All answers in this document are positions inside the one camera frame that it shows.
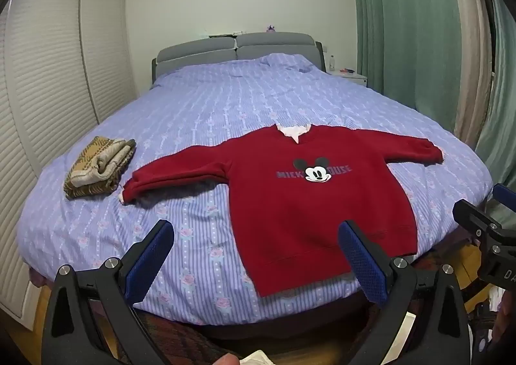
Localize person's left hand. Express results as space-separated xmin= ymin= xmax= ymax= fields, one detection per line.
xmin=209 ymin=353 xmax=243 ymax=365

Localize green curtain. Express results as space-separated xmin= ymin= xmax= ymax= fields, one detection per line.
xmin=347 ymin=0 xmax=460 ymax=127
xmin=476 ymin=0 xmax=516 ymax=174

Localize bed with purple sheet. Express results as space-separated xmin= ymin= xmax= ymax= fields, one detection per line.
xmin=18 ymin=52 xmax=494 ymax=327

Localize grey padded headboard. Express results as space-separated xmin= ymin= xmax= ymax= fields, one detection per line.
xmin=151 ymin=32 xmax=326 ymax=87

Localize white louvered wardrobe doors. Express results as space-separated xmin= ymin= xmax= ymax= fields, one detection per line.
xmin=0 ymin=0 xmax=138 ymax=319

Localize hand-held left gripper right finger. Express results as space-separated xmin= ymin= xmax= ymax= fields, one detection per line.
xmin=338 ymin=220 xmax=473 ymax=365

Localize beige curtain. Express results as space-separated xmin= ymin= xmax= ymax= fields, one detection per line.
xmin=441 ymin=0 xmax=497 ymax=148

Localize folded tan checked clothes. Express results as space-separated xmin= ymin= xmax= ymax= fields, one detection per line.
xmin=63 ymin=136 xmax=137 ymax=200

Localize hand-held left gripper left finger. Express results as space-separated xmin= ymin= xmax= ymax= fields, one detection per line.
xmin=40 ymin=219 xmax=175 ymax=365

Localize red cartoon print sweater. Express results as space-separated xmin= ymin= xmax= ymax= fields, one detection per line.
xmin=121 ymin=123 xmax=444 ymax=298

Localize dark bed base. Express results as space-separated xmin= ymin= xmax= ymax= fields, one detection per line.
xmin=133 ymin=294 xmax=375 ymax=350

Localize white nightstand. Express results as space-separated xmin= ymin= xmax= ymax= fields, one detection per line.
xmin=327 ymin=68 xmax=368 ymax=88

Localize white paper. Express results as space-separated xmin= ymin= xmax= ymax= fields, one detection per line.
xmin=241 ymin=350 xmax=280 ymax=365

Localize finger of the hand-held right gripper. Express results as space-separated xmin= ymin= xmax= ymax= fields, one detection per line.
xmin=452 ymin=199 xmax=516 ymax=247
xmin=492 ymin=183 xmax=516 ymax=209

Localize person's right hand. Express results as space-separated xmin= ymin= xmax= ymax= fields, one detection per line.
xmin=490 ymin=297 xmax=516 ymax=354

